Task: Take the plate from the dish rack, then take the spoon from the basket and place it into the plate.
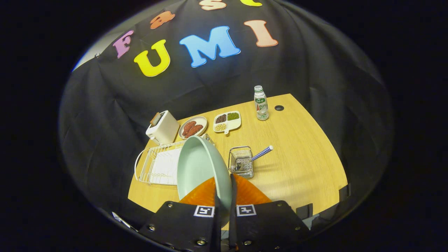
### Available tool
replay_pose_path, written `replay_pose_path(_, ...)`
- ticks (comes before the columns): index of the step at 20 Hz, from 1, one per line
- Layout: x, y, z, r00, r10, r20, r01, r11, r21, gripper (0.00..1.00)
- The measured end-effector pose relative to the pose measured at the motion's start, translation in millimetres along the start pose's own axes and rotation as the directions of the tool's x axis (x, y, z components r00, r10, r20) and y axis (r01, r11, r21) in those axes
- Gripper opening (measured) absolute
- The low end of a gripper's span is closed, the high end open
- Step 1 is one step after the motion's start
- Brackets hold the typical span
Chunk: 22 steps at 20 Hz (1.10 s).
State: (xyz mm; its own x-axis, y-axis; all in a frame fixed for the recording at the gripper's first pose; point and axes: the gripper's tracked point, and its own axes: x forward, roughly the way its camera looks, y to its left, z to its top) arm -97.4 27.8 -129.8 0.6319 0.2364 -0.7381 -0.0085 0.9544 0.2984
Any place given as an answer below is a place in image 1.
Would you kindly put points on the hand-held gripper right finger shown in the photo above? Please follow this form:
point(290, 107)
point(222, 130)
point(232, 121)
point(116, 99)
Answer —
point(233, 210)

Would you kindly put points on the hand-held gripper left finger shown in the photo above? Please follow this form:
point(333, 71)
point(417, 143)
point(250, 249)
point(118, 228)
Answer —
point(182, 224)

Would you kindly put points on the light green plate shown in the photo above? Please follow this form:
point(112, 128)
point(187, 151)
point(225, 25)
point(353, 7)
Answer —
point(196, 168)

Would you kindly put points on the white divided dish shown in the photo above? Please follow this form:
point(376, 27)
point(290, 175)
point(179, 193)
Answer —
point(233, 124)

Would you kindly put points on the beige round plate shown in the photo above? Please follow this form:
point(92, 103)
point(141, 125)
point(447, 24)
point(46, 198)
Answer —
point(201, 120)

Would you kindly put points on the pile of yellow beans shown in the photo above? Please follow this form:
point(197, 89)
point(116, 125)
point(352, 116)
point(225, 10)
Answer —
point(220, 127)

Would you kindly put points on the reddish brown sausage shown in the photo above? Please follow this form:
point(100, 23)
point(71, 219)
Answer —
point(195, 131)
point(188, 127)

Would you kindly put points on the pile of dark beans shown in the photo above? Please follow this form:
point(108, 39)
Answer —
point(221, 118)

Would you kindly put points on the pile of green beans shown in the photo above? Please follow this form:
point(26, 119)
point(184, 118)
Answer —
point(233, 116)

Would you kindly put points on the white toaster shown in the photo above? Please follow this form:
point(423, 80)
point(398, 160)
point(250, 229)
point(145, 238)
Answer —
point(164, 129)

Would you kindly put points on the white green-capped drink bottle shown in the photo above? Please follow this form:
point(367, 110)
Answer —
point(261, 108)

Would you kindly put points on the toasted bread slice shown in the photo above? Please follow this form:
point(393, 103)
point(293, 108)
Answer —
point(156, 119)

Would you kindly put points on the black backdrop cloth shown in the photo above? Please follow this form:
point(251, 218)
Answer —
point(315, 70)

